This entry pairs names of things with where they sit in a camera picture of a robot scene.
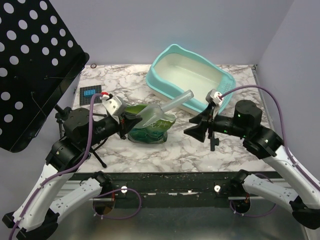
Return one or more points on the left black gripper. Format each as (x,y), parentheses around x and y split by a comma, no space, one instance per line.
(123,127)

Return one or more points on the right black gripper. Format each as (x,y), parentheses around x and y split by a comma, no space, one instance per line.
(210,125)

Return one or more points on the black bag clip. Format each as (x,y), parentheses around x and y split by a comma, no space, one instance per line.
(214,141)

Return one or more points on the clear plastic scoop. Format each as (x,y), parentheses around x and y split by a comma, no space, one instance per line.
(154,112)

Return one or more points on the green litter bag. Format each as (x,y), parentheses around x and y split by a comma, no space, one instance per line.
(156,133)

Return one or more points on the teal white litter box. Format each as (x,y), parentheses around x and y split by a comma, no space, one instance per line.
(177,70)

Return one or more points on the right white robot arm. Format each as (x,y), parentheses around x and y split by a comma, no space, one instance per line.
(302,200)

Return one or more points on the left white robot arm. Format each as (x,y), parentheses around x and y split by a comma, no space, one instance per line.
(40,214)

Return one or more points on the blue lego brick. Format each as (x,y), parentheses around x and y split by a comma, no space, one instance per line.
(89,93)

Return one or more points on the dark grey lego baseplate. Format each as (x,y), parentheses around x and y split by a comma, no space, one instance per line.
(86,101)

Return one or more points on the black stand tripod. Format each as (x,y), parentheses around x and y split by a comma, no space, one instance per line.
(61,116)

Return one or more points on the black perforated music stand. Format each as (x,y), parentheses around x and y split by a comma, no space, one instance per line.
(39,59)

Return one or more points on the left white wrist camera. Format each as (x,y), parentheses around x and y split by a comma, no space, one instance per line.
(113,104)

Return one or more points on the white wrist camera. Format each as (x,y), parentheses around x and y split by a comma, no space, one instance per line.
(113,104)
(214,98)

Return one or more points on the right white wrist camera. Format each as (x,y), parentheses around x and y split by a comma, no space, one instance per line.
(214,98)

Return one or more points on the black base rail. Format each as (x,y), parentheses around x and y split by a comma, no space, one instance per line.
(180,189)

